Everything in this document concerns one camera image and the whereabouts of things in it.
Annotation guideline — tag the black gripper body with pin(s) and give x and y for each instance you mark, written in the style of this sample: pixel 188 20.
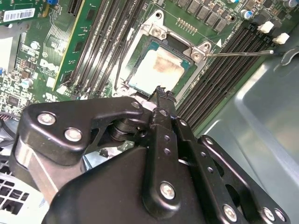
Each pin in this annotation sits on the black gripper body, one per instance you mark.
pixel 105 186

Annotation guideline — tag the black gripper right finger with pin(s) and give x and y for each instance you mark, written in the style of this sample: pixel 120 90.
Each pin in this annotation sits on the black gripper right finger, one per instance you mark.
pixel 206 162

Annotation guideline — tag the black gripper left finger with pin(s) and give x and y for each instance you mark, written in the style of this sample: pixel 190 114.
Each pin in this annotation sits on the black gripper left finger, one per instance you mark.
pixel 98 109

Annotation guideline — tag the metal locking lever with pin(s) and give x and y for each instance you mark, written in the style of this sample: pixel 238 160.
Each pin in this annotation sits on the metal locking lever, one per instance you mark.
pixel 119 66
pixel 240 53

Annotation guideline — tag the metal socket cover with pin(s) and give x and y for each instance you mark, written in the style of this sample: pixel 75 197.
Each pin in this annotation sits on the metal socket cover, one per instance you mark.
pixel 149 105

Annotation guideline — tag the silver CPU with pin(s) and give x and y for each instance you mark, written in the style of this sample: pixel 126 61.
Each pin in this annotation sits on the silver CPU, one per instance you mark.
pixel 158 70

